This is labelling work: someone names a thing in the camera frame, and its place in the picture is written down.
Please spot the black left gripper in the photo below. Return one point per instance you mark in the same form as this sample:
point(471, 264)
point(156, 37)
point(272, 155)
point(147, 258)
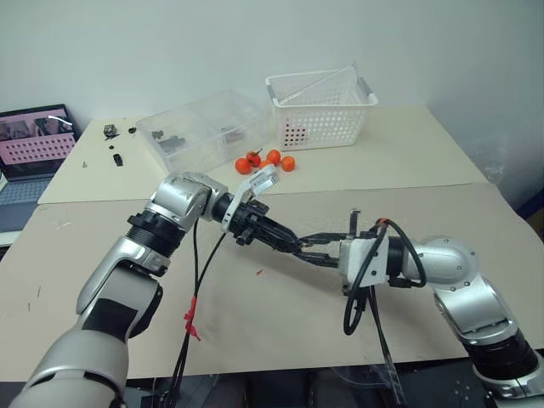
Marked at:
point(251, 219)

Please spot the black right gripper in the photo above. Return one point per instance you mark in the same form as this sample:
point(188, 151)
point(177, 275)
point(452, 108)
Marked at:
point(355, 223)

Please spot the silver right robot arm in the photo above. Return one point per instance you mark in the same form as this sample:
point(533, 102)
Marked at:
point(450, 260)

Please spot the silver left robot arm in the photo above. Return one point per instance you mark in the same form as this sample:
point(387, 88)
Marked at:
point(106, 276)

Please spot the small orange fruit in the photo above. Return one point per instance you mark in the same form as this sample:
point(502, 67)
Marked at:
point(255, 158)
point(244, 166)
point(289, 164)
point(274, 156)

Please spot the beige table cover sheet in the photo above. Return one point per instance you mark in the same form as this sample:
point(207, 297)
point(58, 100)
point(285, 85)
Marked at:
point(382, 140)
point(276, 314)

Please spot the dark part in clear box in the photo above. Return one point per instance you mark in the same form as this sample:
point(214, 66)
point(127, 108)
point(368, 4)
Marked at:
point(234, 135)

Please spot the white perforated plastic basket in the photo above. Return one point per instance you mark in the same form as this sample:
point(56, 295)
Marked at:
point(323, 121)

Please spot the clear plastic compartment box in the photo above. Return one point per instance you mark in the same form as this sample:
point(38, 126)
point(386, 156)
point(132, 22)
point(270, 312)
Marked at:
point(204, 127)

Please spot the black parts in clear box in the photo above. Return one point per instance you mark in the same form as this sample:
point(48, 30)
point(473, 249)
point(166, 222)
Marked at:
point(170, 142)

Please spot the thin metal rod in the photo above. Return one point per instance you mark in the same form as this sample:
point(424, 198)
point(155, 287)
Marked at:
point(314, 84)

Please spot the blue object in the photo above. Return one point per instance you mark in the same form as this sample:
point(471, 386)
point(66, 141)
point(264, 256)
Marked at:
point(533, 204)

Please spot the open laptop with pink screen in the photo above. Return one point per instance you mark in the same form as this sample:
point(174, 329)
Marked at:
point(36, 140)

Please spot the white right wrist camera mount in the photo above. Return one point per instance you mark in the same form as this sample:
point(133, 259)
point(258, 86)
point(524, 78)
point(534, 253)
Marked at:
point(361, 260)

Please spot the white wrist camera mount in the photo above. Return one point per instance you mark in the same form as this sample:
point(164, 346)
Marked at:
point(361, 260)
point(263, 179)

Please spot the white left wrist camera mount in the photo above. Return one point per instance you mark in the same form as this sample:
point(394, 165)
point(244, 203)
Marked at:
point(263, 179)

